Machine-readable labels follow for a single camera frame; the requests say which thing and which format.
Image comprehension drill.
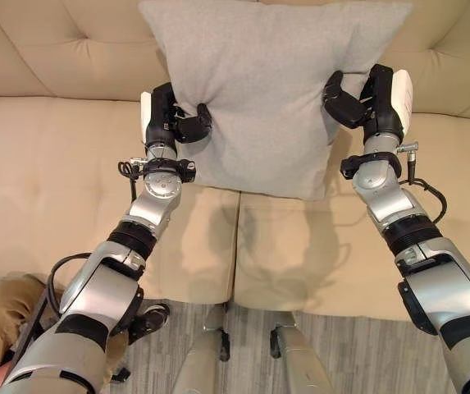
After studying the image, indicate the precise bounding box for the silver right robot leg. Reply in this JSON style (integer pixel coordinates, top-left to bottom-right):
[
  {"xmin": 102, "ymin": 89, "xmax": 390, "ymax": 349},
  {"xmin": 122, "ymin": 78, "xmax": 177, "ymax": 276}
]
[{"xmin": 269, "ymin": 312, "xmax": 335, "ymax": 394}]

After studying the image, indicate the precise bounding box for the silver robot leg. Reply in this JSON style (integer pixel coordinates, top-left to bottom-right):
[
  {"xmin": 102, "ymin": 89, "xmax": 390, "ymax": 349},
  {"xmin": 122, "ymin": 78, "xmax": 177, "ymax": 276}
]
[
  {"xmin": 172, "ymin": 305, "xmax": 231, "ymax": 394},
  {"xmin": 269, "ymin": 312, "xmax": 335, "ymax": 394}
]

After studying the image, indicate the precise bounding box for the grey square cushion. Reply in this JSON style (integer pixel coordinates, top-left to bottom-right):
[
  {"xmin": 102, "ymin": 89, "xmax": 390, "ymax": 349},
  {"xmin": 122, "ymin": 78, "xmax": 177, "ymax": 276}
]
[{"xmin": 138, "ymin": 0, "xmax": 413, "ymax": 202}]

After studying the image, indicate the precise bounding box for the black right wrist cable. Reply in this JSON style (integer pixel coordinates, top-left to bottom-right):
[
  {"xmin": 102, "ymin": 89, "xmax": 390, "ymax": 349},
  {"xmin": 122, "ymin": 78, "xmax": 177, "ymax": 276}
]
[{"xmin": 396, "ymin": 141, "xmax": 448, "ymax": 226}]

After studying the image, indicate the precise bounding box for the silver left robot leg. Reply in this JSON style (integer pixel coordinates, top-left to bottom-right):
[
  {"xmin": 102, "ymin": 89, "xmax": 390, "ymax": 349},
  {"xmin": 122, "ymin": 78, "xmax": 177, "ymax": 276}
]
[{"xmin": 172, "ymin": 305, "xmax": 231, "ymax": 394}]

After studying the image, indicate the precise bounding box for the person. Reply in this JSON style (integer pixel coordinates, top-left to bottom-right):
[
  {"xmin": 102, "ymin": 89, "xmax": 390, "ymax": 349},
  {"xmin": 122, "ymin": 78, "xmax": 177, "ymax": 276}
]
[{"xmin": 0, "ymin": 273, "xmax": 170, "ymax": 394}]

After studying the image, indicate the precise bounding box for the beige leather sofa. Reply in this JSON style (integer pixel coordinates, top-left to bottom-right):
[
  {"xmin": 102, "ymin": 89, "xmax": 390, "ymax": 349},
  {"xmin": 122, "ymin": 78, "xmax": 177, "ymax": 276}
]
[{"xmin": 0, "ymin": 0, "xmax": 470, "ymax": 323}]

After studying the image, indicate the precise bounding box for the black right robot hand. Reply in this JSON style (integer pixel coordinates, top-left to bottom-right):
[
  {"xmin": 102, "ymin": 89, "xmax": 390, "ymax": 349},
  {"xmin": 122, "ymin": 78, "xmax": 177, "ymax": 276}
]
[{"xmin": 323, "ymin": 63, "xmax": 414, "ymax": 144}]

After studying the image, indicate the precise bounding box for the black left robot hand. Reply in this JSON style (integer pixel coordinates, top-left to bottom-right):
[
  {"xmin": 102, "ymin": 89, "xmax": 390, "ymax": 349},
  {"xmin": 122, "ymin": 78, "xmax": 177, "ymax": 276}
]
[{"xmin": 139, "ymin": 82, "xmax": 213, "ymax": 148}]

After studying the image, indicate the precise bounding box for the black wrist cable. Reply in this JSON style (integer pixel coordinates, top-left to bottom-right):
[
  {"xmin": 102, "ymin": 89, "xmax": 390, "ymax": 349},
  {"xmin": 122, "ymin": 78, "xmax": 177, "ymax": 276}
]
[
  {"xmin": 396, "ymin": 141, "xmax": 448, "ymax": 226},
  {"xmin": 117, "ymin": 155, "xmax": 150, "ymax": 206}
]

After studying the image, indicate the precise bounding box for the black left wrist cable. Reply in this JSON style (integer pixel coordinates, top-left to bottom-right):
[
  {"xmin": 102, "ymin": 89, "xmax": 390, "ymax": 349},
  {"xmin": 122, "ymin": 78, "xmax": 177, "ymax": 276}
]
[{"xmin": 117, "ymin": 155, "xmax": 150, "ymax": 206}]

